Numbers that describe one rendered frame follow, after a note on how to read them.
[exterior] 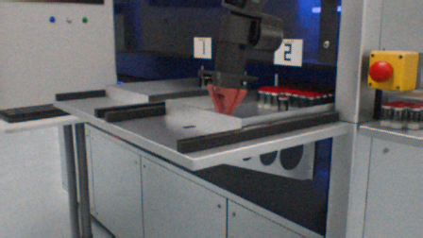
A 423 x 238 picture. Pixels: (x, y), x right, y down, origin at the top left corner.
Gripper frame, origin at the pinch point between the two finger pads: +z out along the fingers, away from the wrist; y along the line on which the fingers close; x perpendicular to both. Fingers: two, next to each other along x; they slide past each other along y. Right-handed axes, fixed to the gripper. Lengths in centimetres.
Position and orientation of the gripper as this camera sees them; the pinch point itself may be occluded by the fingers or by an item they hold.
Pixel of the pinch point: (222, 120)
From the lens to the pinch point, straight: 78.7
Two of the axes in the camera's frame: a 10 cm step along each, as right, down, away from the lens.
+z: -1.3, 9.8, 1.2
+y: 7.9, 0.3, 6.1
